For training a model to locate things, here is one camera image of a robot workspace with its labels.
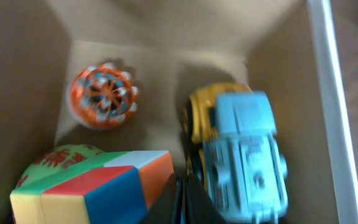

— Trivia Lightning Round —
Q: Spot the green ball with red numbers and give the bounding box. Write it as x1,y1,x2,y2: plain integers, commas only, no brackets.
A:
16,144,104,188

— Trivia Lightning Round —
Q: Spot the colourful puzzle cube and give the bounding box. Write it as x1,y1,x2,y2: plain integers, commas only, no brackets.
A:
10,151,173,224

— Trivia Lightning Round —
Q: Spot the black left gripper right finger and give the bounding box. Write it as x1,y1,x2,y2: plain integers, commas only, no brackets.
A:
185,174,226,224

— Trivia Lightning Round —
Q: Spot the white cardboard box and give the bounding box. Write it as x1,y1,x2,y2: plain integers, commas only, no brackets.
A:
0,1,358,223

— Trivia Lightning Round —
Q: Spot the yellow grey toy truck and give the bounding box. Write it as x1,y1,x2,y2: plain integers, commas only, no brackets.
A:
181,83,288,223

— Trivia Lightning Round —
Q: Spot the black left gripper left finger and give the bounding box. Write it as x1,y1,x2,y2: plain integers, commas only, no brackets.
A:
139,173,183,224

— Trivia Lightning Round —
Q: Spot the orange plastic cage ball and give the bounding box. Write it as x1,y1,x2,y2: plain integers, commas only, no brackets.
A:
66,62,139,130

